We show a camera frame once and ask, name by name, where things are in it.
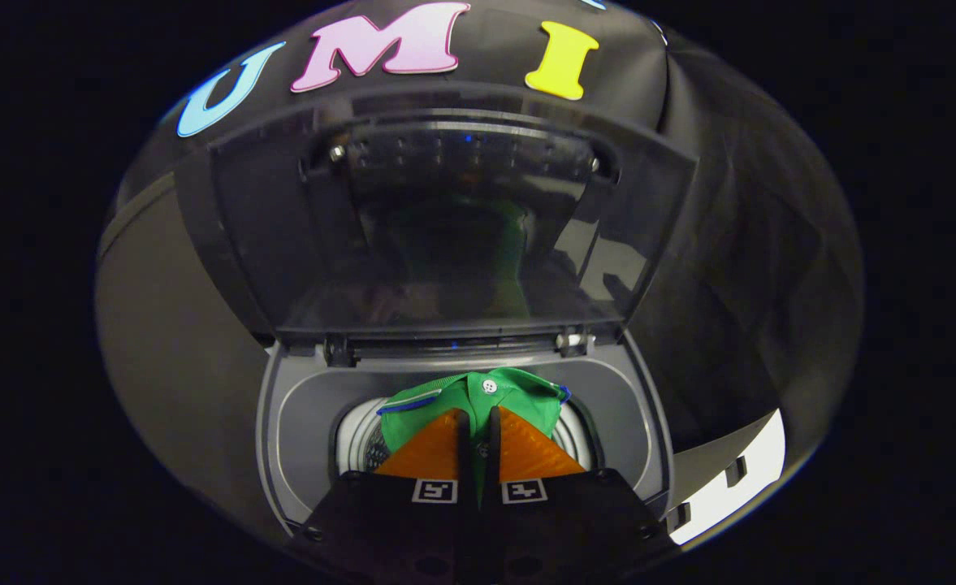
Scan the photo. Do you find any dark glass washing machine lid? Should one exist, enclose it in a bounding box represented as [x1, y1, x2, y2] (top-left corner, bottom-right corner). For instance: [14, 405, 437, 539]
[205, 104, 700, 344]

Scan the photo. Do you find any green polo shirt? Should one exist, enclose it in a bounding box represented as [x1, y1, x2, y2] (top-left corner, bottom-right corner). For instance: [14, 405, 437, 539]
[376, 367, 573, 477]

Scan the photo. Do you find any white panel with black slots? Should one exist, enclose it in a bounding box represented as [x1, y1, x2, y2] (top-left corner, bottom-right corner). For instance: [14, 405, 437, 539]
[664, 409, 788, 547]

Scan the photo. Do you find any black backdrop cloth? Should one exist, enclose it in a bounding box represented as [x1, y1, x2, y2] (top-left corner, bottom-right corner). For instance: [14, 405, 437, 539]
[96, 0, 865, 521]

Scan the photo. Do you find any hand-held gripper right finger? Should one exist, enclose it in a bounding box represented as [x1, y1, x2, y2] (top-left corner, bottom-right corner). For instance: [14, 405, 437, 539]
[478, 405, 674, 584]

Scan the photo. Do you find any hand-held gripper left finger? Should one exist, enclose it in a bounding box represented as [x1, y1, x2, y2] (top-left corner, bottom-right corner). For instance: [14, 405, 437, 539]
[299, 409, 479, 584]

